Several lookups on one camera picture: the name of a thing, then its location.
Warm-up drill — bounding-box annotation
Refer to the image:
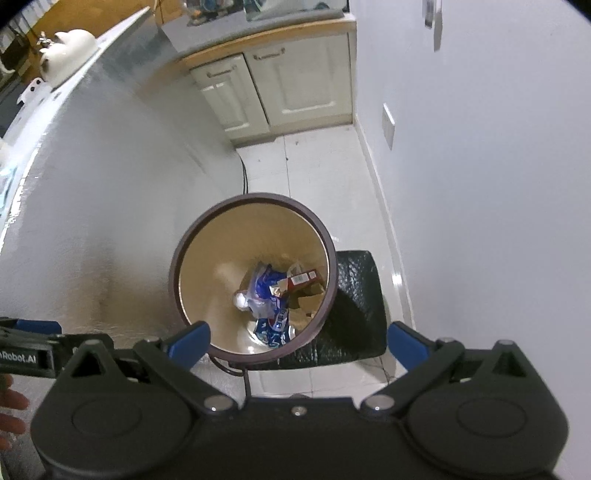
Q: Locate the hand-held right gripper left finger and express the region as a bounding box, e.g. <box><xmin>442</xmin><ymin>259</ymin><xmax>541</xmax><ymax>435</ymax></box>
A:
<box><xmin>58</xmin><ymin>320</ymin><xmax>238</xmax><ymax>414</ymax></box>

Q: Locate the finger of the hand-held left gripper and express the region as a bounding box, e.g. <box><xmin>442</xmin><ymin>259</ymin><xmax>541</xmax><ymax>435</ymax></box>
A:
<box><xmin>46</xmin><ymin>333</ymin><xmax>114</xmax><ymax>358</ymax></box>
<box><xmin>0</xmin><ymin>316</ymin><xmax>63</xmax><ymax>336</ymax></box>

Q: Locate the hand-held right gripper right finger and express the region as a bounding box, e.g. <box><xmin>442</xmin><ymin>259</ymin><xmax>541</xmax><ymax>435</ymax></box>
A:
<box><xmin>360</xmin><ymin>322</ymin><xmax>546</xmax><ymax>414</ymax></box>

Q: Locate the beige bin with brown rim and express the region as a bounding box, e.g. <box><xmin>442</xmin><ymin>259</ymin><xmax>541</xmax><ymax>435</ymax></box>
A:
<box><xmin>168</xmin><ymin>193</ymin><xmax>339</xmax><ymax>376</ymax></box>

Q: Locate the blue and white plastic packet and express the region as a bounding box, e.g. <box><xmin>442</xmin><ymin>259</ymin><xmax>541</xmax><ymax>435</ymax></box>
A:
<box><xmin>240</xmin><ymin>262</ymin><xmax>289</xmax><ymax>319</ymax></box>

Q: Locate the brown cardboard piece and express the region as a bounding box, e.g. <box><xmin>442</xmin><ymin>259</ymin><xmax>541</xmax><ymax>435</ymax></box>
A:
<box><xmin>295</xmin><ymin>284</ymin><xmax>326</xmax><ymax>330</ymax></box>

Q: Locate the red cigarette box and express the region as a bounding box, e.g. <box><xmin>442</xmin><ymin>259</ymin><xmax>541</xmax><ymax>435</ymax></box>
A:
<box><xmin>270</xmin><ymin>271</ymin><xmax>319</xmax><ymax>298</ymax></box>

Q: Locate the person's left hand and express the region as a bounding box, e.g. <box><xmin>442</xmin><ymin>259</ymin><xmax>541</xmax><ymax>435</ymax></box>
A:
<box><xmin>0</xmin><ymin>374</ymin><xmax>29</xmax><ymax>451</ymax></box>

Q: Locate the black textured cushion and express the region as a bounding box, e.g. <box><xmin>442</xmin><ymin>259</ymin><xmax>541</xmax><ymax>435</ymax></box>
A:
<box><xmin>279</xmin><ymin>250</ymin><xmax>387</xmax><ymax>370</ymax></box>

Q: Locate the crushed blue drink can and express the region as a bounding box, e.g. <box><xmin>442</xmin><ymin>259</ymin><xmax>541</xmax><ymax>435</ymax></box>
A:
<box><xmin>252</xmin><ymin>307</ymin><xmax>298</xmax><ymax>349</ymax></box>

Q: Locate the white plastic object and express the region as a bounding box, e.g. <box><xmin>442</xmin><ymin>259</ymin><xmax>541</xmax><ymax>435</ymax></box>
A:
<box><xmin>17</xmin><ymin>78</ymin><xmax>47</xmax><ymax>107</ymax></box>

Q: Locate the narrow cream cabinet door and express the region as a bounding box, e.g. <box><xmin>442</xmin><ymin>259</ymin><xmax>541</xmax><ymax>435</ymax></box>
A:
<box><xmin>191</xmin><ymin>53</ymin><xmax>271</xmax><ymax>141</ymax></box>

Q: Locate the white ceramic teapot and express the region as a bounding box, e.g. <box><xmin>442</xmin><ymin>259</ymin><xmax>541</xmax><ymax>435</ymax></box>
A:
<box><xmin>39</xmin><ymin>28</ymin><xmax>100</xmax><ymax>84</ymax></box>

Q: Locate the wide cream cabinet door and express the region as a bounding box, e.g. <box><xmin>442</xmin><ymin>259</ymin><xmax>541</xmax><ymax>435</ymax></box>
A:
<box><xmin>244</xmin><ymin>33</ymin><xmax>354</xmax><ymax>134</ymax></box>

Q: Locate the cream floor cabinet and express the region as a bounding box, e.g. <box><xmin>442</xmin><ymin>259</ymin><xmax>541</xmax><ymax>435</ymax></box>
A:
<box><xmin>161</xmin><ymin>14</ymin><xmax>358</xmax><ymax>148</ymax></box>

